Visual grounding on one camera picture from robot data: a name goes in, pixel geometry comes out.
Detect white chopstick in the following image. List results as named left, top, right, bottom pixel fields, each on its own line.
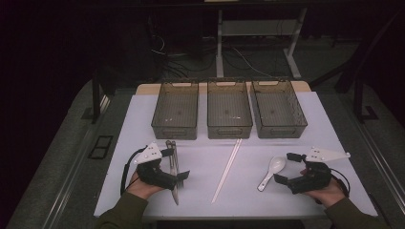
left=211, top=138, right=241, bottom=204
left=213, top=138, right=244, bottom=201

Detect white ceramic spoon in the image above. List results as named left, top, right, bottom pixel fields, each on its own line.
left=256, top=156, right=288, bottom=193

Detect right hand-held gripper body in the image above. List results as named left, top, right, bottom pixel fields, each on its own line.
left=286, top=146, right=352, bottom=195

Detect person's right hand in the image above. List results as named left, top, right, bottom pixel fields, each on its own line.
left=302, top=178, right=348, bottom=209

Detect metal table knife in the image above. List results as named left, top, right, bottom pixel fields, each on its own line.
left=165, top=140, right=180, bottom=206

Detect black metal stand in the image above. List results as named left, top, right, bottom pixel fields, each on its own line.
left=352, top=75, right=380, bottom=124

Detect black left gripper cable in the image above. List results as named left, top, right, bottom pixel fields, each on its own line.
left=119, top=146, right=149, bottom=197

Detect translucent dark plastic bin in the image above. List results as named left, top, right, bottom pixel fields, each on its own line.
left=206, top=78, right=254, bottom=140
left=151, top=79, right=200, bottom=141
left=250, top=78, right=309, bottom=139

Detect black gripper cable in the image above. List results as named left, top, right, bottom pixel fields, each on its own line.
left=329, top=167, right=352, bottom=198
left=119, top=146, right=149, bottom=197

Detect person's left hand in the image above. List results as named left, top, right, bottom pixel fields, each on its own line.
left=126, top=171, right=165, bottom=201

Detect white floor cable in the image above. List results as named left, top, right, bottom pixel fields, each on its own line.
left=233, top=47, right=275, bottom=79

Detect white metal desk frame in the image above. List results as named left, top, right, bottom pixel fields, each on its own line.
left=215, top=8, right=309, bottom=80

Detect black floor outlet frame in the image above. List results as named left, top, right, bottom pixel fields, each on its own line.
left=88, top=135, right=115, bottom=160

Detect metal fork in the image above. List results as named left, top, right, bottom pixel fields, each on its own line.
left=171, top=140, right=185, bottom=190

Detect black floor cables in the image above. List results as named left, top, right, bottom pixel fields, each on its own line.
left=149, top=31, right=218, bottom=80

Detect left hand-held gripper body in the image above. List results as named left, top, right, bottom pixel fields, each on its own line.
left=133, top=141, right=179, bottom=191

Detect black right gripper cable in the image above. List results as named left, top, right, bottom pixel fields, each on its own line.
left=329, top=167, right=352, bottom=198

